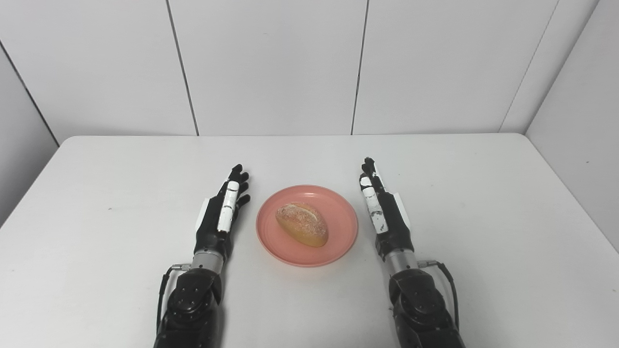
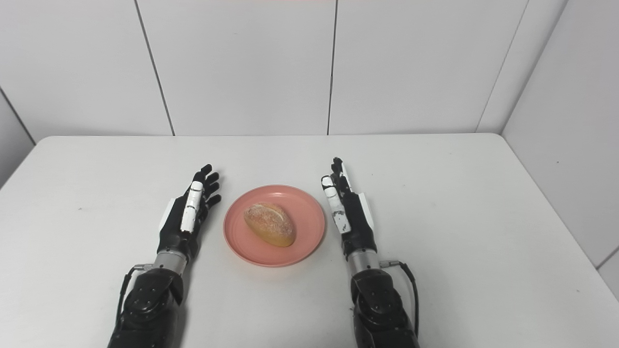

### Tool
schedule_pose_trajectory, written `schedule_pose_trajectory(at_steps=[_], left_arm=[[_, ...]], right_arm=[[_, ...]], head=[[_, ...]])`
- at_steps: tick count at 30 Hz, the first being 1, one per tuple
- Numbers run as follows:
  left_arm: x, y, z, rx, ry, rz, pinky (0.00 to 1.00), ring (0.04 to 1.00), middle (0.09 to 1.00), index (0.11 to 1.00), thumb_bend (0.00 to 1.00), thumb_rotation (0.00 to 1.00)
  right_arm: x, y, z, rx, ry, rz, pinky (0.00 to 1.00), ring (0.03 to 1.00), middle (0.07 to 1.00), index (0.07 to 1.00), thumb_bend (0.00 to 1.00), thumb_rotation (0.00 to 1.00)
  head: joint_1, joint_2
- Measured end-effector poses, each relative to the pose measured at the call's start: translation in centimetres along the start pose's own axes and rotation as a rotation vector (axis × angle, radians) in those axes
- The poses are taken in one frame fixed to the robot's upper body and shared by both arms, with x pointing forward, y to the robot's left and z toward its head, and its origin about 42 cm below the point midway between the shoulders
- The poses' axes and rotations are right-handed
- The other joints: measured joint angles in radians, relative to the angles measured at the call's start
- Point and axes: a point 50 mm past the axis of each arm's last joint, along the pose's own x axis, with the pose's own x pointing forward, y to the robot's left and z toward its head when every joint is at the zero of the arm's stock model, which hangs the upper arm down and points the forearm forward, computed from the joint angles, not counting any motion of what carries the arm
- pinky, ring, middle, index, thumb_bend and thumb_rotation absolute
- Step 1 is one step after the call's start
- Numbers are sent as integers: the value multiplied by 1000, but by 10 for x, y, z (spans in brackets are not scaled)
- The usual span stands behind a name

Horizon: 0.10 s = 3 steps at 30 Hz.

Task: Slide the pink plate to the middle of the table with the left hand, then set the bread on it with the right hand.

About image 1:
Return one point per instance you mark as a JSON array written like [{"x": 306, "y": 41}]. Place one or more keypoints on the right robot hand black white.
[{"x": 387, "y": 220}]

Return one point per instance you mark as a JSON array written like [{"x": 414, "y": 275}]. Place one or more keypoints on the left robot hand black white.
[{"x": 220, "y": 222}]

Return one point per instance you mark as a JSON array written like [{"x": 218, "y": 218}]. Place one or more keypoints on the pink round plate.
[{"x": 338, "y": 227}]

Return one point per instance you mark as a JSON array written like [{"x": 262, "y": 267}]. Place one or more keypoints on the golden bread roll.
[{"x": 302, "y": 224}]

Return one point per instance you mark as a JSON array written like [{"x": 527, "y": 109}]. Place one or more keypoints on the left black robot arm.
[{"x": 191, "y": 307}]

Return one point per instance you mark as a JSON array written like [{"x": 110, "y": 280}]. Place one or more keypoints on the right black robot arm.
[{"x": 420, "y": 304}]

